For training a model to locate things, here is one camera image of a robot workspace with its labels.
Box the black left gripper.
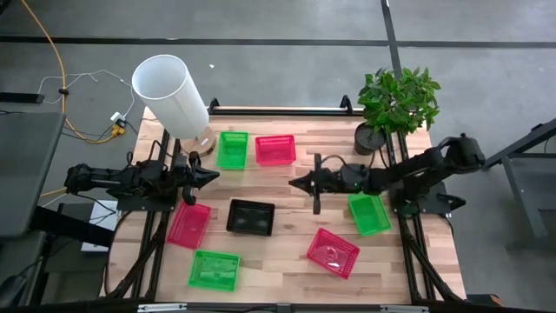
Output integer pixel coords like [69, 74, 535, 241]
[171, 150, 221, 207]

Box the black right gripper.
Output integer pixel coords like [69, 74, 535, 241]
[288, 152, 348, 215]

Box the red plastic basket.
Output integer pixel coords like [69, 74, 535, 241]
[306, 227, 361, 280]
[254, 134, 298, 167]
[166, 201, 213, 250]

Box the black plastic basket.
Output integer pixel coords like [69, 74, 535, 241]
[225, 198, 276, 237]

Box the green plastic basket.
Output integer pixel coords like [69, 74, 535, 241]
[347, 191, 393, 237]
[187, 249, 242, 293]
[215, 130, 250, 171]

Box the white cylinder shade table lamp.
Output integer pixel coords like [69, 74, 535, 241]
[130, 53, 218, 159]

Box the green potted plant black pot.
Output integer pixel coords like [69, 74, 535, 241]
[353, 65, 442, 157]

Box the grey desk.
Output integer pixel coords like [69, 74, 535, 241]
[0, 111, 67, 238]
[483, 117, 556, 252]

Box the black aluminium rig frame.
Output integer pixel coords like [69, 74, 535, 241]
[385, 129, 467, 302]
[103, 129, 182, 301]

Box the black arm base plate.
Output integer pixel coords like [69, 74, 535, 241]
[116, 190, 178, 213]
[389, 181, 467, 216]

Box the black table edge rail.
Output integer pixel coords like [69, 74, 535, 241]
[207, 94, 365, 117]

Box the black rail with silver brackets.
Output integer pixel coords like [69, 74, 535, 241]
[103, 299, 556, 313]

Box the white cable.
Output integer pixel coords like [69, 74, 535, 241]
[37, 69, 136, 119]

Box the yellow cable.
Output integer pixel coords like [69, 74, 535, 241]
[18, 0, 128, 197]

